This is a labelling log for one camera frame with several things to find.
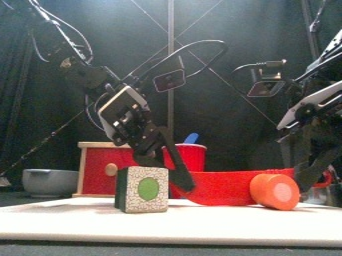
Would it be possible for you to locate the orange toy carrot piece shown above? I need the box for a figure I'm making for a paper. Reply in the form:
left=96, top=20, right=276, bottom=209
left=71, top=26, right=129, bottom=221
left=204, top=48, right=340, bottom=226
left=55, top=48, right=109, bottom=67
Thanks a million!
left=248, top=173, right=300, bottom=212

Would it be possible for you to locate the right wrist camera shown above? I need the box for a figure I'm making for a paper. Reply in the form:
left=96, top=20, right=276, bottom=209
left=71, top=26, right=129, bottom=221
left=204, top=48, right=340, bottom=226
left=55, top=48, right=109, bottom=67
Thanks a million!
left=246, top=64, right=287, bottom=98

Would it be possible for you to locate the red plastic cup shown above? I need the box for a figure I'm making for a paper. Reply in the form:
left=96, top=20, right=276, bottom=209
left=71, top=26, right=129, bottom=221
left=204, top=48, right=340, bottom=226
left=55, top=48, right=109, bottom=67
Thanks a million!
left=160, top=143, right=208, bottom=173

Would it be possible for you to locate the black camera cable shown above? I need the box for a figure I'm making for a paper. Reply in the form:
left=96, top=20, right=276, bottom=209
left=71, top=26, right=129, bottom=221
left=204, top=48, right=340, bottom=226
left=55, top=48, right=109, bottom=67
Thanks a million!
left=125, top=39, right=230, bottom=83
left=230, top=59, right=287, bottom=81

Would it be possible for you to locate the white cutting board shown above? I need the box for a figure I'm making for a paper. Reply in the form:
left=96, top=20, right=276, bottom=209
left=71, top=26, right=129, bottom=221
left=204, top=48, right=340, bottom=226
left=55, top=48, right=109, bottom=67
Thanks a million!
left=0, top=197, right=342, bottom=248

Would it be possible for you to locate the vertical metal frame pole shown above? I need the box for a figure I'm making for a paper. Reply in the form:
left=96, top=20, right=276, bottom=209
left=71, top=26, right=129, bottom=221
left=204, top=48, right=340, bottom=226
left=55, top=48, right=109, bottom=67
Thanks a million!
left=165, top=0, right=176, bottom=136

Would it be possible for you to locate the red wooden box with knob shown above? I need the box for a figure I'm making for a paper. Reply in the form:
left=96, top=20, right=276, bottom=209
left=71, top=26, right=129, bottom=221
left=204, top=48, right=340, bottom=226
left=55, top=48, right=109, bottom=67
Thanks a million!
left=72, top=141, right=140, bottom=199

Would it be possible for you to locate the gray bowl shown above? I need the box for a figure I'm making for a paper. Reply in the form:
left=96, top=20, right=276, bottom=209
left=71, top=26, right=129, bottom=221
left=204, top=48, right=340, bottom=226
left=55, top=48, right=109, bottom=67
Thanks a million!
left=20, top=168, right=80, bottom=199

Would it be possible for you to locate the blue plastic utensil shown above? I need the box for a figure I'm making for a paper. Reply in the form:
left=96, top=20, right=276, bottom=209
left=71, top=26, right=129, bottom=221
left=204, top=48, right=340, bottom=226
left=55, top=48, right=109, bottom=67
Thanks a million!
left=183, top=132, right=200, bottom=145

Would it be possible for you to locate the patterned block with green circle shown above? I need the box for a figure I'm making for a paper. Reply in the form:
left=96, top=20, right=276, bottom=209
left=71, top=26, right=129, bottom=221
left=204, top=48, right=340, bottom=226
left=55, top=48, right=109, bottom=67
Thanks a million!
left=113, top=165, right=169, bottom=214

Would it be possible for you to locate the metal pot with handle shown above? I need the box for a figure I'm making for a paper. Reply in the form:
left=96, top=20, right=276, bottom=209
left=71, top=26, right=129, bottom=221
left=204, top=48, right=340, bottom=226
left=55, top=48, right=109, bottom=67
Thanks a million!
left=311, top=184, right=342, bottom=208

